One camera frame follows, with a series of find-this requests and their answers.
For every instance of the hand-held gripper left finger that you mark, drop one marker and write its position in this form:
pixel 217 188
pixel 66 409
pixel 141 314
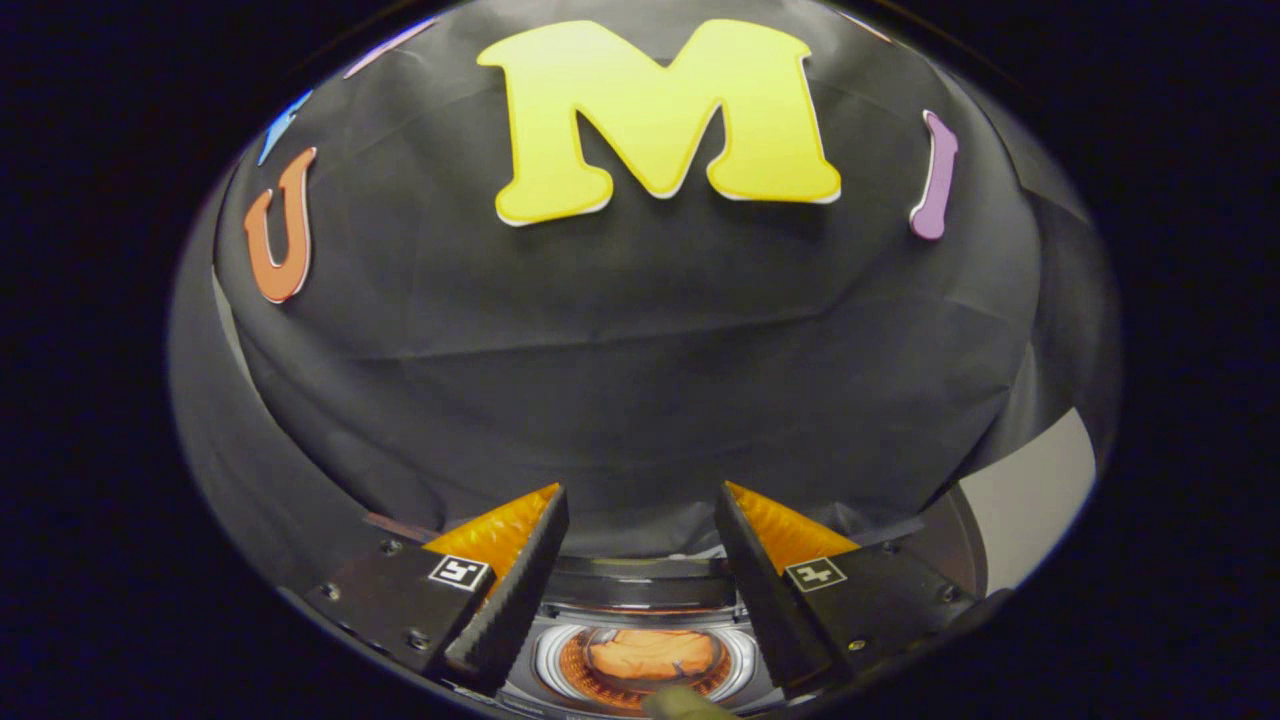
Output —
pixel 515 590

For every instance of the black backdrop cloth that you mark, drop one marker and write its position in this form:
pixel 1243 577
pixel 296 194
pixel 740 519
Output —
pixel 620 350

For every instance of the grey cabinet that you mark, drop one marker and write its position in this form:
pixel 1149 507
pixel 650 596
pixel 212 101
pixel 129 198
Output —
pixel 1030 500

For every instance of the grey washing machine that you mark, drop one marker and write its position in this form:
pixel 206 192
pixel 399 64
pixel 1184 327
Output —
pixel 545 665

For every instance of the orange shirt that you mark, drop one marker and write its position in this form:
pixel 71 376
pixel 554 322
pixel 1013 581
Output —
pixel 650 655

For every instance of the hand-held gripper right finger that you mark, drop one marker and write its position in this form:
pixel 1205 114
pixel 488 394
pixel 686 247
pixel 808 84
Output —
pixel 765 590

